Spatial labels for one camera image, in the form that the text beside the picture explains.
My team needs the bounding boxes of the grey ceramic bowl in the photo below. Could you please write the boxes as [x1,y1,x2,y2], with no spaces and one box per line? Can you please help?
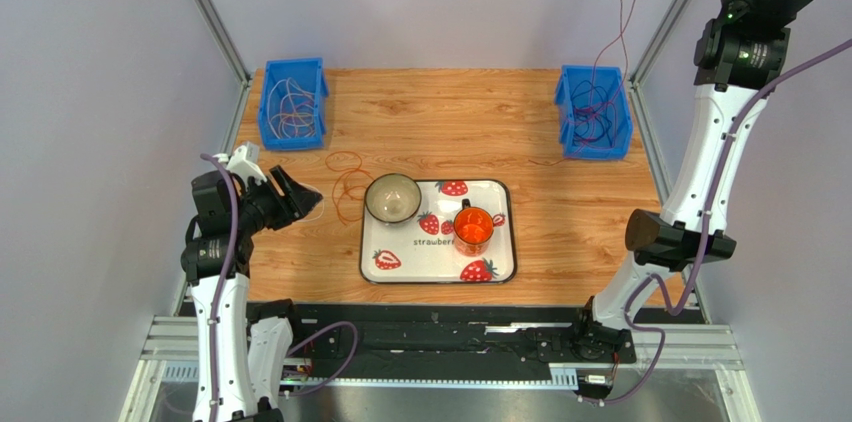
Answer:
[364,173,423,224]

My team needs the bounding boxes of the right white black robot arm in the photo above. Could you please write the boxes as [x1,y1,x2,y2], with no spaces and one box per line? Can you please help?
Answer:
[570,0,813,362]

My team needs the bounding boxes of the orange translucent mug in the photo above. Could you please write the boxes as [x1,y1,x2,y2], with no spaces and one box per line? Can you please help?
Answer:
[452,198,495,257]

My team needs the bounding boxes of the left aluminium frame post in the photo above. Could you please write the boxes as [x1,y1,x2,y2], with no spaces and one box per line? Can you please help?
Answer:
[164,0,252,316]

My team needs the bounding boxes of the right aluminium frame post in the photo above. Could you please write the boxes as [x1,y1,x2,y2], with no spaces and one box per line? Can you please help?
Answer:
[593,0,767,421]

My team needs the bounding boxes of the orange cable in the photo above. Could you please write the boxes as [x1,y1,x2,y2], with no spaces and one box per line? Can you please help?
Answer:
[324,150,375,226]

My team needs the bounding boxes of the dark blue cable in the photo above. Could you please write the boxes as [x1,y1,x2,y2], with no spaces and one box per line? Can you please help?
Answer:
[570,79,617,143]

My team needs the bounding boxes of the left blue plastic bin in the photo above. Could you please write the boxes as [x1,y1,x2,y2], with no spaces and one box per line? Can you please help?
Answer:
[257,58,330,152]

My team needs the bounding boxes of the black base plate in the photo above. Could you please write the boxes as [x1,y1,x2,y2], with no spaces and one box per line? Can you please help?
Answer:
[216,301,637,383]

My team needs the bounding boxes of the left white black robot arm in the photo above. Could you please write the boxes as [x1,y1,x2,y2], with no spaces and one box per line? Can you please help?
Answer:
[181,166,323,421]

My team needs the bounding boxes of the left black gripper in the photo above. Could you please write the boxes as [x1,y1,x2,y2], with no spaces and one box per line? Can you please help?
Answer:
[232,165,322,235]

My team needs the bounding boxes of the aluminium frame post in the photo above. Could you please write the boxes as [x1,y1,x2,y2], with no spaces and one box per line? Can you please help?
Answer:
[593,0,767,421]
[164,0,252,316]

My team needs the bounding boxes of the white cable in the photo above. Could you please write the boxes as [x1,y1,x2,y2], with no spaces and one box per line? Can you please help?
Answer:
[292,191,326,223]
[266,75,319,141]

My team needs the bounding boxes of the aluminium front rail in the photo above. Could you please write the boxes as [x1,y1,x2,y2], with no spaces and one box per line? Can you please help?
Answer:
[139,314,744,391]

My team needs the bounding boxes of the blue plastic bin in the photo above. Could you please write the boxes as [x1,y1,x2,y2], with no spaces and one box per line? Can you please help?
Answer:
[257,58,330,152]
[554,65,633,161]

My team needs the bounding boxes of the right blue plastic bin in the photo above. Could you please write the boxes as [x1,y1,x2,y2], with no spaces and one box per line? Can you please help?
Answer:
[554,65,633,161]

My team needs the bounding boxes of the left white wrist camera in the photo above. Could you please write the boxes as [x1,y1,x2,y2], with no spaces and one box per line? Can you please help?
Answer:
[213,142,267,187]

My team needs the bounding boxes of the white strawberry tray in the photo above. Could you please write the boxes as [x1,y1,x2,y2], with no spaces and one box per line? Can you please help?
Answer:
[360,179,518,284]

